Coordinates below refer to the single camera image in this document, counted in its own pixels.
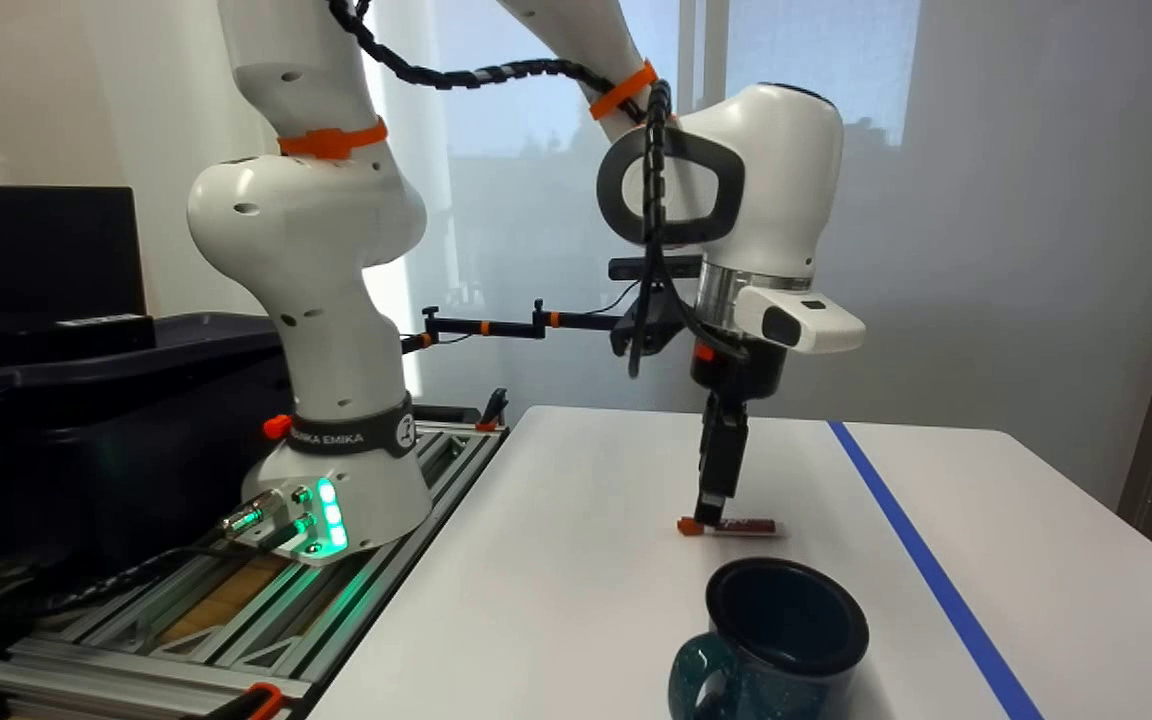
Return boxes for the black corrugated cable conduit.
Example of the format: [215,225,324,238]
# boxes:
[326,0,739,382]

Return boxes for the black monitor with blue light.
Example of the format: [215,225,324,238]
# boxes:
[0,185,152,364]

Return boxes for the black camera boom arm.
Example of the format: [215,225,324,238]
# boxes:
[398,287,682,355]

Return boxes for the aluminium extrusion base frame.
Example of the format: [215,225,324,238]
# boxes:
[0,420,508,720]

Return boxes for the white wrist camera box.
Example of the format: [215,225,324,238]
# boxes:
[733,287,863,355]

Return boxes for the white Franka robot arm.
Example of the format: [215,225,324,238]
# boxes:
[186,0,863,563]

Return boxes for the blue tape line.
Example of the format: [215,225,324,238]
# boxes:
[830,420,1045,720]

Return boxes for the dark teal enamel mug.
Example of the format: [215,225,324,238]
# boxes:
[666,556,867,720]

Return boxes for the black storage crate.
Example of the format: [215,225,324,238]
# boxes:
[0,315,289,643]

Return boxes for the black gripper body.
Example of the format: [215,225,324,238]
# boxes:
[693,340,784,399]

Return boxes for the red capped marker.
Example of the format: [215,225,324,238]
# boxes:
[675,515,780,541]

